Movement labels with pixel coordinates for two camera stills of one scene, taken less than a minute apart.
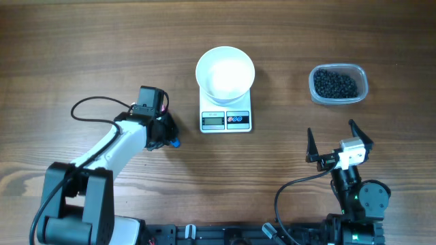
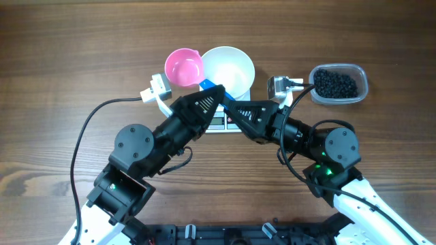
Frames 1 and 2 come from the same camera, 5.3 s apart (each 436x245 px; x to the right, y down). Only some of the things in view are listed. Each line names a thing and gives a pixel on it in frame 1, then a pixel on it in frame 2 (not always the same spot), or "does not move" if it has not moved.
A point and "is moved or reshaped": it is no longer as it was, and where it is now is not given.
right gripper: [325, 161] → [266, 113]
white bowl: [225, 75] does not move
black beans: [332, 86] does not move
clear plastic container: [338, 84] does not move
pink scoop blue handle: [176, 143] is moved or reshaped
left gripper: [173, 131] → [181, 109]
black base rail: [234, 234] does not move
